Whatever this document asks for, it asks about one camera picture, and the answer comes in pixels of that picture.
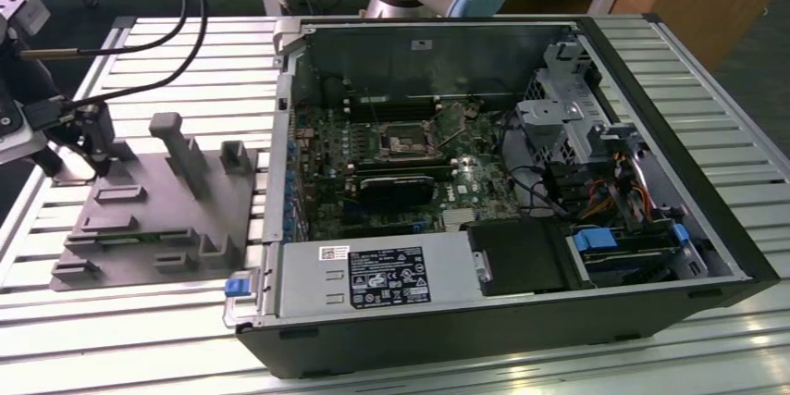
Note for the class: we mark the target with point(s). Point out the grey parts rack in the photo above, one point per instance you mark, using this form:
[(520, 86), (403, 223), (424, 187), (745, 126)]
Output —
[(160, 210)]

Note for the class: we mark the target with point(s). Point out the silver power supply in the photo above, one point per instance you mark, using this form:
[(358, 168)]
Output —
[(308, 284)]

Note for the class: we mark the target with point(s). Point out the metal drive cage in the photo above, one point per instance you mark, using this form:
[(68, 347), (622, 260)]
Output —
[(548, 113)]

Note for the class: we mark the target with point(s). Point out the small silver heatsink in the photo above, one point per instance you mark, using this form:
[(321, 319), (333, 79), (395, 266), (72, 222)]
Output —
[(462, 217)]

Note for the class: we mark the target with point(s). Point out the black RAM slot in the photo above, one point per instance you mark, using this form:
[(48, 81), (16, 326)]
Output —
[(400, 167), (395, 106), (395, 114)]

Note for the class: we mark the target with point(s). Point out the CPU socket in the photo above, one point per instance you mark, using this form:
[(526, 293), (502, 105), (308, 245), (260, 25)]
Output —
[(407, 141)]

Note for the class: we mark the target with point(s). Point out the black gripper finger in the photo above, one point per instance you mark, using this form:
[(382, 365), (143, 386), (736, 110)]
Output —
[(101, 136), (51, 161)]

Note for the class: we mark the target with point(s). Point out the blue case latch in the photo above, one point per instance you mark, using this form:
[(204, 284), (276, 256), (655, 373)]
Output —
[(237, 286)]

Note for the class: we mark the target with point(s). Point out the green RAM stick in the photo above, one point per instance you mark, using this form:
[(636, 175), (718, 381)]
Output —
[(123, 240)]

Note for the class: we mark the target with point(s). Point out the black open PC case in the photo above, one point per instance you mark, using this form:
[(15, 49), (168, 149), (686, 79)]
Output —
[(679, 159)]

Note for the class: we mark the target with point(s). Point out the black graphics card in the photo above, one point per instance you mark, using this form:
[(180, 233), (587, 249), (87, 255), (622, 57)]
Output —
[(395, 189)]

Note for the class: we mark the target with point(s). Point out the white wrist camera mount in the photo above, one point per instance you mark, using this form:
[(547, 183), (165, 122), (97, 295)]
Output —
[(15, 145)]

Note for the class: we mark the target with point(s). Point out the green motherboard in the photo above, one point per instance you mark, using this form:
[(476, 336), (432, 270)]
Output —
[(327, 210)]

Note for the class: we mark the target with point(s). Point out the hard disk in blue carrier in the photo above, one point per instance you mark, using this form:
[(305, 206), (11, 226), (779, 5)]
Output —
[(595, 242)]

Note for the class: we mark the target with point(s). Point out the black drive bay cover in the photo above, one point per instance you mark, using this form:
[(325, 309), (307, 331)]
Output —
[(518, 256)]

